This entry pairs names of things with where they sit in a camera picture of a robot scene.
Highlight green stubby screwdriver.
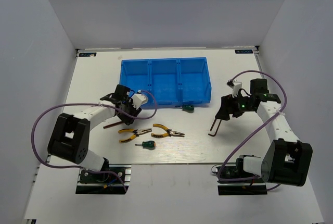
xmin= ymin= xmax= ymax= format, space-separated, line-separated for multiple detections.
xmin=135 ymin=141 xmax=156 ymax=150
xmin=175 ymin=105 xmax=195 ymax=113

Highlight brown hex key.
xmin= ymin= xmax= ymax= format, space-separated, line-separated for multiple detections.
xmin=103 ymin=121 xmax=123 ymax=129
xmin=208 ymin=118 xmax=222 ymax=137

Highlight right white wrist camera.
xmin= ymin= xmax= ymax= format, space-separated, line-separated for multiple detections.
xmin=227 ymin=80 xmax=242 ymax=98

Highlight left corner label sticker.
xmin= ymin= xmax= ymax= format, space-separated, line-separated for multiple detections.
xmin=79 ymin=53 xmax=97 ymax=57

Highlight green stubby screwdriver front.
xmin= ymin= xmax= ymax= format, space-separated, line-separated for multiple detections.
xmin=135 ymin=141 xmax=156 ymax=150

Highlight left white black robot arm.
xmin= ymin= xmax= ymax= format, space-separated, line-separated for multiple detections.
xmin=47 ymin=84 xmax=148 ymax=182

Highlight yellow pliers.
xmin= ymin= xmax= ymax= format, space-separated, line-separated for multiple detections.
xmin=151 ymin=123 xmax=185 ymax=139
xmin=118 ymin=128 xmax=152 ymax=143

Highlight corner label sticker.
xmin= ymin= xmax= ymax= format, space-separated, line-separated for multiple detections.
xmin=235 ymin=49 xmax=253 ymax=54
xmin=79 ymin=53 xmax=97 ymax=57

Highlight right corner label sticker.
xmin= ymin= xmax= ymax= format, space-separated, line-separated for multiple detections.
xmin=235 ymin=49 xmax=253 ymax=54

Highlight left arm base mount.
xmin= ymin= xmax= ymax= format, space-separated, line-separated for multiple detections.
xmin=75 ymin=165 xmax=131 ymax=195

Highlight blue three-compartment bin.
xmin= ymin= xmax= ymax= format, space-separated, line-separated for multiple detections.
xmin=119 ymin=57 xmax=212 ymax=108

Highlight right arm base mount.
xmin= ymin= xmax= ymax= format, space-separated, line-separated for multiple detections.
xmin=211 ymin=155 xmax=267 ymax=196

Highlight green stubby screwdriver by bin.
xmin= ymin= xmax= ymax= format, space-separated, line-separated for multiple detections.
xmin=175 ymin=105 xmax=195 ymax=113

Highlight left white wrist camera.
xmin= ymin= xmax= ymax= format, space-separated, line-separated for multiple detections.
xmin=132 ymin=90 xmax=148 ymax=109

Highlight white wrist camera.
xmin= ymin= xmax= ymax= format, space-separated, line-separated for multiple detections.
xmin=132 ymin=90 xmax=148 ymax=109
xmin=227 ymin=80 xmax=242 ymax=98

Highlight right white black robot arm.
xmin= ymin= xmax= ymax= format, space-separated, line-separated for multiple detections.
xmin=215 ymin=79 xmax=313 ymax=186

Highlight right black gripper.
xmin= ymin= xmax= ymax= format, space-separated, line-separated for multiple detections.
xmin=215 ymin=91 xmax=254 ymax=120

